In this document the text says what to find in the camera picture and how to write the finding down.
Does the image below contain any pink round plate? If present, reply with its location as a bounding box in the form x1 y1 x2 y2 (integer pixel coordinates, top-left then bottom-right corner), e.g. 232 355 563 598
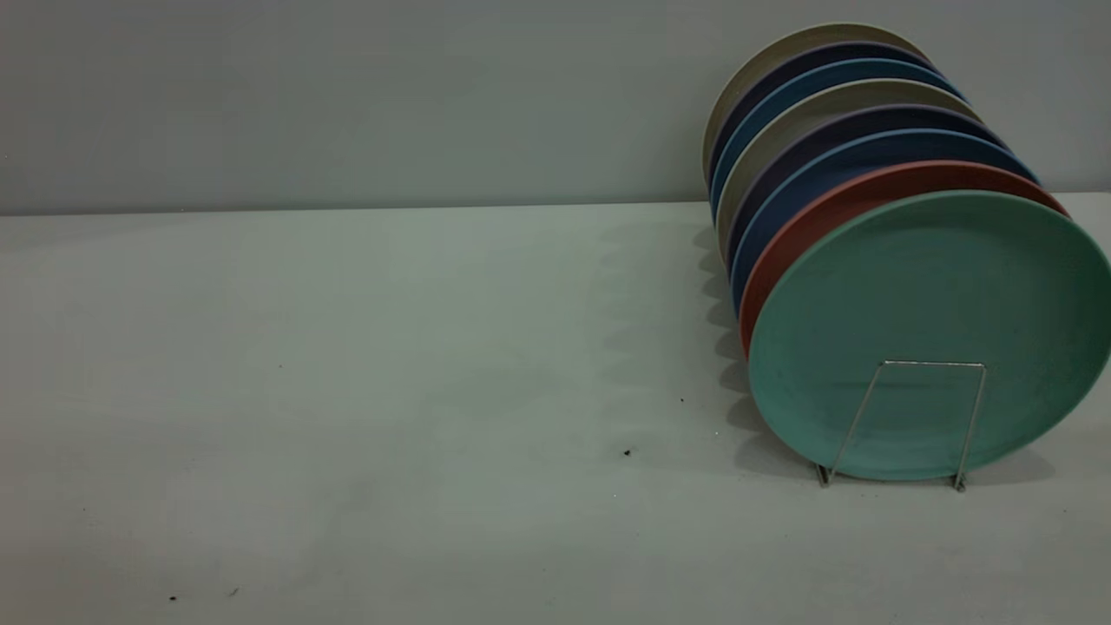
739 160 1071 359

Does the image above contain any teal blue round plate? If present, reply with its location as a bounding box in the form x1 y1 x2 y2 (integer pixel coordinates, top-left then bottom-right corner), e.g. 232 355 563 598
709 57 970 220

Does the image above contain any purple round plate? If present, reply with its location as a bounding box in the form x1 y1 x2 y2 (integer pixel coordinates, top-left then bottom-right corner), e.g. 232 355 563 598
724 103 1013 272

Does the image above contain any dark navy round plate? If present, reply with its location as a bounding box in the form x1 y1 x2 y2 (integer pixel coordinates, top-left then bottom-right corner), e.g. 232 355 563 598
705 40 943 188

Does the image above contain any beige round plate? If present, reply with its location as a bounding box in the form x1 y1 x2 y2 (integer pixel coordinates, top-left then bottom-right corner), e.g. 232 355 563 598
715 78 987 261
700 23 935 176

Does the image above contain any metal wire plate rack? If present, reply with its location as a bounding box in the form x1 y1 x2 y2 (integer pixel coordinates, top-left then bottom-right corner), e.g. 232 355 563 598
815 359 989 494

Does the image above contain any green round plate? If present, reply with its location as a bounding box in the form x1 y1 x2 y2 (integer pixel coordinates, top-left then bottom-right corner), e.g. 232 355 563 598
747 190 1111 484

